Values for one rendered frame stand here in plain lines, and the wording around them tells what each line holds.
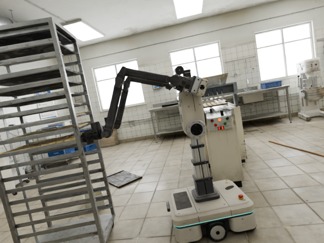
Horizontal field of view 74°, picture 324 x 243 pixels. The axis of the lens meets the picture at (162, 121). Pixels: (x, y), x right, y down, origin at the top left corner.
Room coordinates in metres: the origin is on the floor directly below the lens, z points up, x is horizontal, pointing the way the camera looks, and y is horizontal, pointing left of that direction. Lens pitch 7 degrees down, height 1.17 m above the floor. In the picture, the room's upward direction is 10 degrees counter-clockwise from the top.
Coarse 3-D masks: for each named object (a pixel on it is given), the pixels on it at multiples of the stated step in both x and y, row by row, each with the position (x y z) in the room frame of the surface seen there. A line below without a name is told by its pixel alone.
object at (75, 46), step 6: (78, 48) 1.99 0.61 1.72; (78, 54) 1.97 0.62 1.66; (78, 60) 1.97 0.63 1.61; (78, 66) 1.97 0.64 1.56; (84, 78) 1.97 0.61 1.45; (84, 90) 1.97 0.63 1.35; (90, 102) 1.99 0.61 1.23; (90, 108) 1.97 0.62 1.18; (90, 114) 1.97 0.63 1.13; (90, 120) 1.97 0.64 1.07; (96, 144) 1.97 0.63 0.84; (102, 156) 1.99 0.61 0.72; (102, 162) 1.97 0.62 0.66; (108, 186) 1.98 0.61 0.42; (108, 192) 1.97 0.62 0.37; (114, 210) 1.99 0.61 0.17
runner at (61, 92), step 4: (52, 92) 1.54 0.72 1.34; (56, 92) 1.54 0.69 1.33; (60, 92) 1.54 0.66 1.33; (64, 92) 1.55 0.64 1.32; (28, 96) 1.54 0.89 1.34; (32, 96) 1.54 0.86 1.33; (36, 96) 1.54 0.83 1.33; (40, 96) 1.54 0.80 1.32; (44, 96) 1.54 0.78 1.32; (48, 96) 1.54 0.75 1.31; (52, 96) 1.54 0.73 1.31; (8, 100) 1.53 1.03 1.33; (12, 100) 1.53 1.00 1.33; (16, 100) 1.53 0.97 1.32; (20, 100) 1.53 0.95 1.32; (24, 100) 1.54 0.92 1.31; (28, 100) 1.54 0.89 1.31; (32, 100) 1.56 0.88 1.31; (0, 104) 1.53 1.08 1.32; (4, 104) 1.53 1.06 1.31; (8, 104) 1.53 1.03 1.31
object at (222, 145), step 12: (216, 132) 2.33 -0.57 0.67; (228, 132) 2.31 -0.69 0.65; (216, 144) 2.33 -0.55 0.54; (228, 144) 2.31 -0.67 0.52; (216, 156) 2.34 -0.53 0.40; (228, 156) 2.32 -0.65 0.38; (240, 156) 2.30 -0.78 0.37; (216, 168) 2.34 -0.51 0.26; (228, 168) 2.32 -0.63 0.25; (240, 168) 2.30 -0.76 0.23; (216, 180) 2.34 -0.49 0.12; (240, 180) 2.30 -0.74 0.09
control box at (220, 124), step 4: (224, 116) 2.28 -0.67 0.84; (228, 116) 2.28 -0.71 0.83; (208, 120) 2.31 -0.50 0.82; (216, 120) 2.30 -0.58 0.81; (224, 120) 2.28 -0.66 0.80; (228, 120) 2.28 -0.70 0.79; (212, 124) 2.31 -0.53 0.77; (220, 124) 2.29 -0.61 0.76; (228, 124) 2.28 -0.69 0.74; (212, 128) 2.31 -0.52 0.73; (216, 128) 2.30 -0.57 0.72; (220, 128) 2.29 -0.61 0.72; (224, 128) 2.29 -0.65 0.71; (228, 128) 2.28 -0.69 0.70
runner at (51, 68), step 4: (36, 68) 1.54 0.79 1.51; (40, 68) 1.54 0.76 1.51; (44, 68) 1.54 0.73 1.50; (48, 68) 1.54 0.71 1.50; (52, 68) 1.54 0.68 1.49; (56, 68) 1.54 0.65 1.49; (12, 72) 1.53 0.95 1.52; (16, 72) 1.54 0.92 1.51; (20, 72) 1.54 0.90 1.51; (24, 72) 1.54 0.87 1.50; (28, 72) 1.54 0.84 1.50; (32, 72) 1.54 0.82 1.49; (36, 72) 1.54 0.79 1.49; (40, 72) 1.56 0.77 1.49; (0, 76) 1.53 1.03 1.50; (4, 76) 1.53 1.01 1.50; (8, 76) 1.53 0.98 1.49; (12, 76) 1.53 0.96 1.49; (16, 76) 1.54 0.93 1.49
